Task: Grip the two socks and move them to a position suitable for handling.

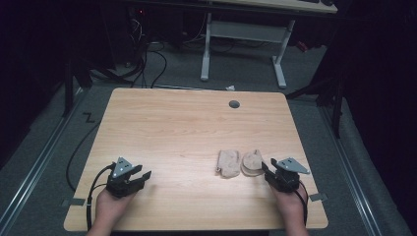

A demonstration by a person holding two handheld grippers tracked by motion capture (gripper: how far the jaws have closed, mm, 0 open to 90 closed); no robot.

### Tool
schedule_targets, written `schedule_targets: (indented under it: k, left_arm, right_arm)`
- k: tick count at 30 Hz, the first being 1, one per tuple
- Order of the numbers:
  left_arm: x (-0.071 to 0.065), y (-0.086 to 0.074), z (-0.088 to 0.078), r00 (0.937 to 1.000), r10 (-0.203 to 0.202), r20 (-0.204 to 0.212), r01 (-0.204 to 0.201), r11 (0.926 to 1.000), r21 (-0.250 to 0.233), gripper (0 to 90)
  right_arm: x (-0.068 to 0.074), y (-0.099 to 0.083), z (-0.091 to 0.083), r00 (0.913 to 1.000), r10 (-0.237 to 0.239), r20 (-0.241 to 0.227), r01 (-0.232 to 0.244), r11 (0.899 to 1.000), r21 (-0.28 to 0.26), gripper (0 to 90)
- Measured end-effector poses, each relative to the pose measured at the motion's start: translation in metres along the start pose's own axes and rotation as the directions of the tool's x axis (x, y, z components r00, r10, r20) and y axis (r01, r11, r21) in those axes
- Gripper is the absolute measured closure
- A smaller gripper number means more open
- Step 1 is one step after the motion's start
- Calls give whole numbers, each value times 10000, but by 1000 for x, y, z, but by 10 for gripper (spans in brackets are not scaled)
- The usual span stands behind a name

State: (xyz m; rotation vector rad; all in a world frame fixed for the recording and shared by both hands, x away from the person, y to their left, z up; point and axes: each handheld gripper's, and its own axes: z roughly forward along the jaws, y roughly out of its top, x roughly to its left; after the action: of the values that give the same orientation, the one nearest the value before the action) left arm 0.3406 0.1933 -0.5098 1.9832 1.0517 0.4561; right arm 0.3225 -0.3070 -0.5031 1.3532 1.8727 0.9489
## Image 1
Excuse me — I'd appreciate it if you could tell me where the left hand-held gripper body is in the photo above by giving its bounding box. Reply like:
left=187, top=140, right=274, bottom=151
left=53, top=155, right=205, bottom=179
left=105, top=156, right=146, bottom=200

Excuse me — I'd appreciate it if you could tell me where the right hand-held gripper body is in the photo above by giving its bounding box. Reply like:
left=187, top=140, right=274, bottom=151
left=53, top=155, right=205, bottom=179
left=264, top=156, right=311, bottom=193

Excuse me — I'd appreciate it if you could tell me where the person's left hand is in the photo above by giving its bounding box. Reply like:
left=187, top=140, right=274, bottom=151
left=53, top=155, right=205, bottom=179
left=93, top=188, right=138, bottom=231

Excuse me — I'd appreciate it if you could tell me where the person's right hand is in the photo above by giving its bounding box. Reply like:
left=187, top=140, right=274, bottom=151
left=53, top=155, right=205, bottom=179
left=268, top=183, right=310, bottom=227

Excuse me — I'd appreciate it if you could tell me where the grey tape strip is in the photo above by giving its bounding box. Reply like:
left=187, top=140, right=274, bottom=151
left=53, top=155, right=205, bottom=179
left=61, top=198, right=87, bottom=208
left=308, top=192, right=328, bottom=203

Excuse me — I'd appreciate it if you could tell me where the black metal stand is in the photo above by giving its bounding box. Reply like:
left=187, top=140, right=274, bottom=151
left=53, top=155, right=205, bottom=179
left=61, top=58, right=94, bottom=118
left=285, top=73, right=345, bottom=140

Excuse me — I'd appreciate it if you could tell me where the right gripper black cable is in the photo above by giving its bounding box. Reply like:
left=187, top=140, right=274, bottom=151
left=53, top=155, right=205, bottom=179
left=293, top=179, right=310, bottom=228

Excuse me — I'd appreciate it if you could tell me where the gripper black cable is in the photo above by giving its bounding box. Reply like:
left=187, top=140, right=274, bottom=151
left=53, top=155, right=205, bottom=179
left=293, top=179, right=310, bottom=228
left=86, top=162, right=117, bottom=232

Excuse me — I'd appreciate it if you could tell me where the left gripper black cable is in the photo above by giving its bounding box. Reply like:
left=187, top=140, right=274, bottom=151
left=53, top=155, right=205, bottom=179
left=86, top=162, right=117, bottom=232

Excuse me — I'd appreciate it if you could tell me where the black floor cable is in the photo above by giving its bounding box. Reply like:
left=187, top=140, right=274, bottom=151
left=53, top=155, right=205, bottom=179
left=65, top=120, right=102, bottom=193

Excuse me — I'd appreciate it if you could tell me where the silver floor rail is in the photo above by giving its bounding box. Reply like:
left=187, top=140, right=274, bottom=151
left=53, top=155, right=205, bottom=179
left=0, top=88, right=87, bottom=230
left=320, top=105, right=384, bottom=236

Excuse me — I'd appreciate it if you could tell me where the bundle of black cables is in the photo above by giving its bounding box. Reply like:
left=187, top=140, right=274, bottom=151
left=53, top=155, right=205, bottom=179
left=88, top=13, right=169, bottom=89

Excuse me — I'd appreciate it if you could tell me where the white metal frame desk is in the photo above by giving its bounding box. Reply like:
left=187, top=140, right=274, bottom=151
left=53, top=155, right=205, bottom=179
left=200, top=0, right=338, bottom=89

